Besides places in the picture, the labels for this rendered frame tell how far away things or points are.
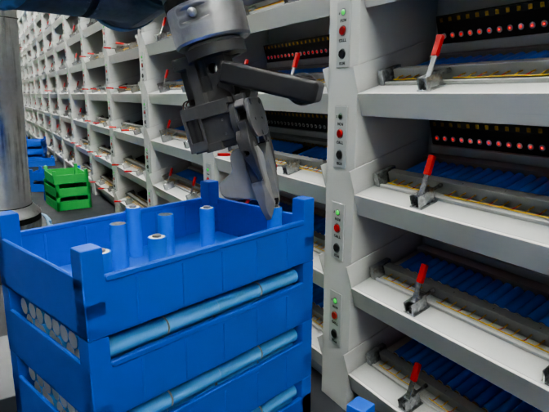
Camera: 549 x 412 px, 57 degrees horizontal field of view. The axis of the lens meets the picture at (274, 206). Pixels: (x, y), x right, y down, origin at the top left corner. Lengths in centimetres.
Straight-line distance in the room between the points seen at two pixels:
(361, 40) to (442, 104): 23
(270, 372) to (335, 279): 50
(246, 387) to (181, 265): 19
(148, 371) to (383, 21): 77
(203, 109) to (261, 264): 19
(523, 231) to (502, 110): 17
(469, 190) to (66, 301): 66
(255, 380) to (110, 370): 20
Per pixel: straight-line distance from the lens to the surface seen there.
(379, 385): 112
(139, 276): 47
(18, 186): 125
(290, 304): 63
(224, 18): 59
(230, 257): 53
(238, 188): 60
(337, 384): 120
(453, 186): 92
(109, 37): 296
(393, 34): 106
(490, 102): 79
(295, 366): 67
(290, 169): 123
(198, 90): 61
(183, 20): 60
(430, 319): 95
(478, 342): 89
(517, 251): 79
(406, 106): 91
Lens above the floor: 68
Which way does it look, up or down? 13 degrees down
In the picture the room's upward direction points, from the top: straight up
